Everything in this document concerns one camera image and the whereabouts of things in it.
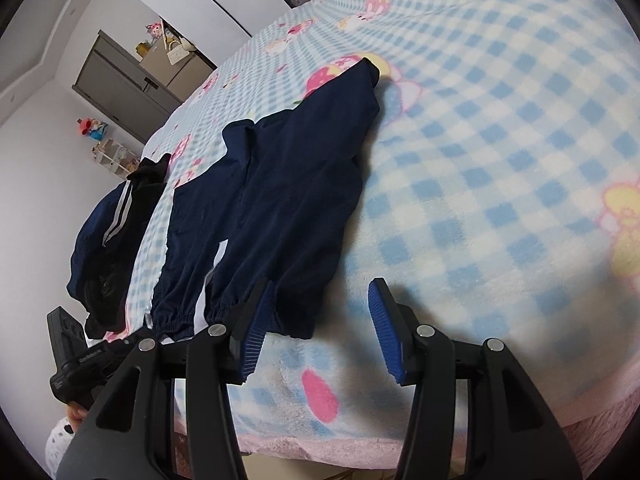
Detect dark clothes pile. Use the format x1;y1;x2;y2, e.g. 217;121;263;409
66;153;171;339

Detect blue checkered cartoon blanket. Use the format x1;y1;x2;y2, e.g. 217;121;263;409
144;0;639;474

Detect white handbag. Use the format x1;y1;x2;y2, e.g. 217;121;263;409
166;38;196;66

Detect grey door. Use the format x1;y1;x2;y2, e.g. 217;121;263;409
72;30;181;144

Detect beige cabinet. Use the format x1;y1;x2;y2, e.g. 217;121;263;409
140;42;214;102

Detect navy blue shorts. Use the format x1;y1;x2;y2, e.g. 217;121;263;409
151;60;380;340

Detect red blue plush toy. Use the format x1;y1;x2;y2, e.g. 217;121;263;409
77;118;108;142

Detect white shelf rack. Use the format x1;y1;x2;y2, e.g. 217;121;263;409
92;139;140;180

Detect person's left hand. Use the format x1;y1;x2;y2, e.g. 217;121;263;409
66;402;88;434

